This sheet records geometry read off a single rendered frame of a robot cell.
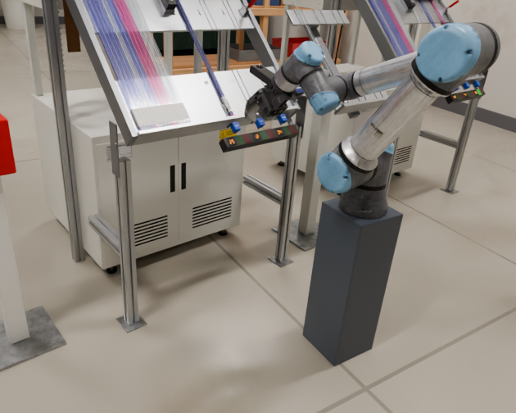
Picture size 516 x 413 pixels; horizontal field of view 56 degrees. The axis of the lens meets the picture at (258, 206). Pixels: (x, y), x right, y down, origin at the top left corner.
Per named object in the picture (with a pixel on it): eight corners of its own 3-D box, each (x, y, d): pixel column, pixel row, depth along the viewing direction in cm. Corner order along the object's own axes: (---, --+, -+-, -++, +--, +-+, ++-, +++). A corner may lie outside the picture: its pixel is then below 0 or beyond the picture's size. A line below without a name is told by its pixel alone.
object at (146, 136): (287, 117, 190) (298, 107, 184) (133, 146, 150) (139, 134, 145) (287, 115, 190) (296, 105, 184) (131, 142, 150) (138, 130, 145)
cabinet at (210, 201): (239, 235, 239) (247, 112, 211) (104, 283, 198) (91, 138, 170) (171, 188, 283) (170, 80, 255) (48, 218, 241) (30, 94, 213)
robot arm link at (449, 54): (359, 191, 143) (510, 47, 104) (328, 205, 133) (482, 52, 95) (336, 160, 146) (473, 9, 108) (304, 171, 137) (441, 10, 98)
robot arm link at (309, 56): (312, 65, 128) (297, 38, 130) (290, 88, 137) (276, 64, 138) (332, 61, 133) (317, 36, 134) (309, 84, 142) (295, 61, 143)
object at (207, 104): (290, 111, 188) (295, 106, 185) (133, 138, 148) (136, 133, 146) (269, 70, 191) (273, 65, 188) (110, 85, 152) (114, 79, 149)
